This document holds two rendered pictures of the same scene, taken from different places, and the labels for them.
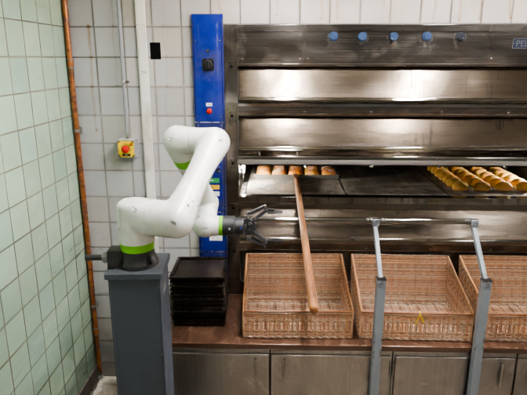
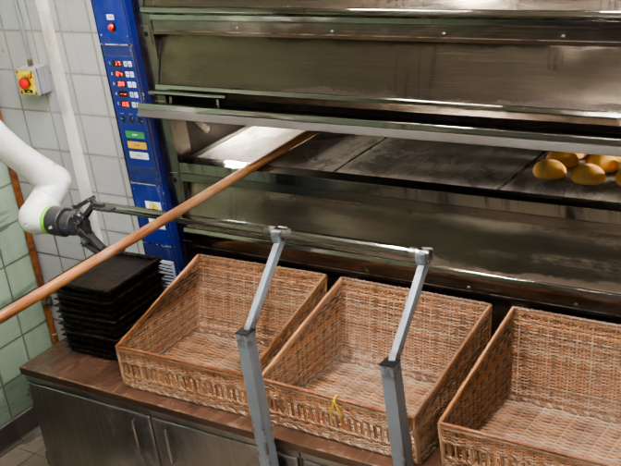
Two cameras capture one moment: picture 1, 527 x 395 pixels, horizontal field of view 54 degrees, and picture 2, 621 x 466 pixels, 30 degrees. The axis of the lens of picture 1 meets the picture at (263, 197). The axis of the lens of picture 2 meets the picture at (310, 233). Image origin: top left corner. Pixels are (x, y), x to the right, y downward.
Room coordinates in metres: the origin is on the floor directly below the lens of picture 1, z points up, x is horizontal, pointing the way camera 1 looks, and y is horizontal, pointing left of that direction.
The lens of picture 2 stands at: (0.00, -2.46, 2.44)
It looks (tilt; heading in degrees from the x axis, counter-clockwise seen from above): 23 degrees down; 37
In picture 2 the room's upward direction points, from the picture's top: 9 degrees counter-clockwise
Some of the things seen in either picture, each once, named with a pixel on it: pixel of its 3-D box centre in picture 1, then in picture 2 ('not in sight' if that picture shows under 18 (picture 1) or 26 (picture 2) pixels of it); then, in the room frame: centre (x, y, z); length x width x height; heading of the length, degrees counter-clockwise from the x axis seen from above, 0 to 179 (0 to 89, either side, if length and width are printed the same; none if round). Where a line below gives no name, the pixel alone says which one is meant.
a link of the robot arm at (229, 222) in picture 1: (230, 225); (62, 220); (2.26, 0.15, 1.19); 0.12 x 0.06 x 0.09; 178
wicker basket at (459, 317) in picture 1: (406, 294); (377, 362); (2.52, -0.76, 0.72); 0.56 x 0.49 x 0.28; 87
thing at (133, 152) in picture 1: (128, 147); (33, 79); (2.79, 0.74, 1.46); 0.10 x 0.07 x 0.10; 88
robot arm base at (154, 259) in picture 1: (122, 255); not in sight; (1.78, 0.52, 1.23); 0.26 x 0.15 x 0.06; 92
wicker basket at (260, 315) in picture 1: (295, 292); (225, 329); (2.54, -0.17, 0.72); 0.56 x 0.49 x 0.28; 89
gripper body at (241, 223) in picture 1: (245, 226); (78, 224); (2.25, 0.08, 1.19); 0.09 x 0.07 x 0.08; 88
